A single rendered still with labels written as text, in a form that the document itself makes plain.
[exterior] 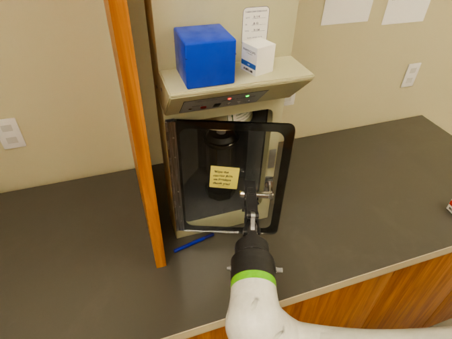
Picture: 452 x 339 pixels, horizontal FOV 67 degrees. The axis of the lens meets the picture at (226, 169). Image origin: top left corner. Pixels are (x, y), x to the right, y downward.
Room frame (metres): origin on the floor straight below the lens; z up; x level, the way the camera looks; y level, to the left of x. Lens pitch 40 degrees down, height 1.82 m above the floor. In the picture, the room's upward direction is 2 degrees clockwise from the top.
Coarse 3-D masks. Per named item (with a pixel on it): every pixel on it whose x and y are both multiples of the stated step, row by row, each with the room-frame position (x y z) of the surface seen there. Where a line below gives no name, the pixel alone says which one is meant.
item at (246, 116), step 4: (244, 112) 0.82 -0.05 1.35; (248, 112) 0.83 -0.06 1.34; (220, 116) 0.78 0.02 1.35; (224, 116) 0.79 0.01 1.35; (228, 116) 0.79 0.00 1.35; (232, 116) 0.79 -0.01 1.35; (236, 116) 0.79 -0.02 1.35; (240, 116) 0.80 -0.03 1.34; (244, 116) 0.81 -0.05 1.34; (248, 116) 0.82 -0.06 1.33; (224, 120) 0.78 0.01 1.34; (228, 120) 0.78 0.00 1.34; (232, 120) 0.79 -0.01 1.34; (236, 120) 0.79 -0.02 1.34; (240, 120) 0.80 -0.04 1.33; (244, 120) 0.80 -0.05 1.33; (248, 120) 0.82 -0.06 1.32
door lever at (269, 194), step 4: (268, 184) 0.68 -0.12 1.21; (272, 184) 0.69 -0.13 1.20; (268, 188) 0.67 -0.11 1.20; (240, 192) 0.65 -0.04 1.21; (256, 192) 0.65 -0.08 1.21; (260, 192) 0.65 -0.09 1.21; (264, 192) 0.65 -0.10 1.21; (268, 192) 0.65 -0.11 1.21; (272, 192) 0.65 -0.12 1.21; (240, 196) 0.64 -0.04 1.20; (260, 196) 0.64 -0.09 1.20; (264, 196) 0.64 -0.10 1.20; (268, 196) 0.64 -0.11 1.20; (272, 196) 0.64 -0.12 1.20
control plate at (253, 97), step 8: (224, 96) 0.66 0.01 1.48; (232, 96) 0.67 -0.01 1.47; (240, 96) 0.68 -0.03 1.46; (248, 96) 0.70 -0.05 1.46; (256, 96) 0.71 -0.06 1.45; (184, 104) 0.64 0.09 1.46; (192, 104) 0.65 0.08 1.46; (200, 104) 0.67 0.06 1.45; (208, 104) 0.68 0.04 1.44; (224, 104) 0.71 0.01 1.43; (232, 104) 0.72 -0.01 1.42
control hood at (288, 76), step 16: (240, 64) 0.75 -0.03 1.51; (288, 64) 0.76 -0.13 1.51; (160, 80) 0.69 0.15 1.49; (176, 80) 0.66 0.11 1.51; (240, 80) 0.67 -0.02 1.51; (256, 80) 0.67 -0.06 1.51; (272, 80) 0.67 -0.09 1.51; (288, 80) 0.68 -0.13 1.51; (304, 80) 0.70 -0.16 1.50; (176, 96) 0.60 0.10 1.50; (192, 96) 0.61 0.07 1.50; (208, 96) 0.64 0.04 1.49; (272, 96) 0.75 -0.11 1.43; (288, 96) 0.78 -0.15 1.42; (176, 112) 0.68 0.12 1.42
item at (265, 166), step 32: (192, 128) 0.69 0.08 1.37; (224, 128) 0.69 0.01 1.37; (256, 128) 0.69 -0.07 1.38; (288, 128) 0.69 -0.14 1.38; (192, 160) 0.69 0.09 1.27; (224, 160) 0.69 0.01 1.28; (256, 160) 0.69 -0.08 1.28; (288, 160) 0.69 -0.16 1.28; (192, 192) 0.69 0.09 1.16; (224, 192) 0.69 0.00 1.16; (192, 224) 0.69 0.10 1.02; (224, 224) 0.69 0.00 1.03
